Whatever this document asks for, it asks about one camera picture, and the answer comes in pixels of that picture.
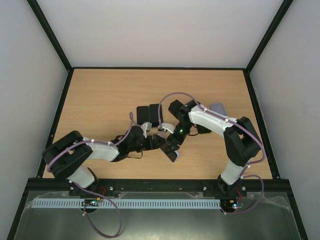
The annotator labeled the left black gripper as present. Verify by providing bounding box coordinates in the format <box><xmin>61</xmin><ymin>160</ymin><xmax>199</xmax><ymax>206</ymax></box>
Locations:
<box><xmin>128</xmin><ymin>135</ymin><xmax>165</xmax><ymax>153</ymax></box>

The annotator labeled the black phone case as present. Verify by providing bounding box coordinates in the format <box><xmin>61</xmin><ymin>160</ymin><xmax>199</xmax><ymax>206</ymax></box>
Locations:
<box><xmin>195</xmin><ymin>124</ymin><xmax>212</xmax><ymax>134</ymax></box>

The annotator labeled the black bare phone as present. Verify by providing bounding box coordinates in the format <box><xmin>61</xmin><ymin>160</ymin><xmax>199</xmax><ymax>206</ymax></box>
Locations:
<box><xmin>136</xmin><ymin>105</ymin><xmax>150</xmax><ymax>125</ymax></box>

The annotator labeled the lilac phone case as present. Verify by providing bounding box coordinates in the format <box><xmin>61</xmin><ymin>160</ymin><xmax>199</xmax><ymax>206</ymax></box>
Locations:
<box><xmin>210</xmin><ymin>102</ymin><xmax>227</xmax><ymax>116</ymax></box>

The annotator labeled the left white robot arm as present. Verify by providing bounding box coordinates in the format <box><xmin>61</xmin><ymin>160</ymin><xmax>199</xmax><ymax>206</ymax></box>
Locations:
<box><xmin>42</xmin><ymin>126</ymin><xmax>165</xmax><ymax>188</ymax></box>

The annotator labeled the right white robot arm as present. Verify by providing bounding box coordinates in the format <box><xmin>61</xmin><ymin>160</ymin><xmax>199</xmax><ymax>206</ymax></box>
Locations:
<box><xmin>158</xmin><ymin>100</ymin><xmax>263</xmax><ymax>196</ymax></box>

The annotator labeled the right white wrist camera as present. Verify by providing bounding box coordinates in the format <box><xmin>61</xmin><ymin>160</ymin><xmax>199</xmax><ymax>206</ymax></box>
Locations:
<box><xmin>157</xmin><ymin>122</ymin><xmax>176</xmax><ymax>134</ymax></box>

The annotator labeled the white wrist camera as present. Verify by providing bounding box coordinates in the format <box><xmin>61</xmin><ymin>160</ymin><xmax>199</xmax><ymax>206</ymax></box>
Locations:
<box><xmin>157</xmin><ymin>122</ymin><xmax>176</xmax><ymax>134</ymax></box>
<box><xmin>140</xmin><ymin>121</ymin><xmax>152</xmax><ymax>138</ymax></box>

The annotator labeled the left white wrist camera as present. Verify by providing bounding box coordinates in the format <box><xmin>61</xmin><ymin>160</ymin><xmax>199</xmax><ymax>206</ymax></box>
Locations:
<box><xmin>140</xmin><ymin>121</ymin><xmax>152</xmax><ymax>138</ymax></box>

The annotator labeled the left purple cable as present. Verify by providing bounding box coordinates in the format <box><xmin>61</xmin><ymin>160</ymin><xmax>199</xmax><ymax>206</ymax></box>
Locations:
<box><xmin>46</xmin><ymin>111</ymin><xmax>141</xmax><ymax>237</ymax></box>

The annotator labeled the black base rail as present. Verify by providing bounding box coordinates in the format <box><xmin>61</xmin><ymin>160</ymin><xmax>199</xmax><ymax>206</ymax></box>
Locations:
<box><xmin>69</xmin><ymin>178</ymin><xmax>248</xmax><ymax>201</ymax></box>

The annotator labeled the black metal frame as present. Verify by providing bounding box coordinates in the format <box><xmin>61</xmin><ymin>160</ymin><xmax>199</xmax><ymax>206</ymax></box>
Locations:
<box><xmin>7</xmin><ymin>0</ymin><xmax>308</xmax><ymax>240</ymax></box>

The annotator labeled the grey slotted cable duct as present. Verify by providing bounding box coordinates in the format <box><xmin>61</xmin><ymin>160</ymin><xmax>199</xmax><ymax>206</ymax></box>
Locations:
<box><xmin>31</xmin><ymin>198</ymin><xmax>221</xmax><ymax>210</ymax></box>

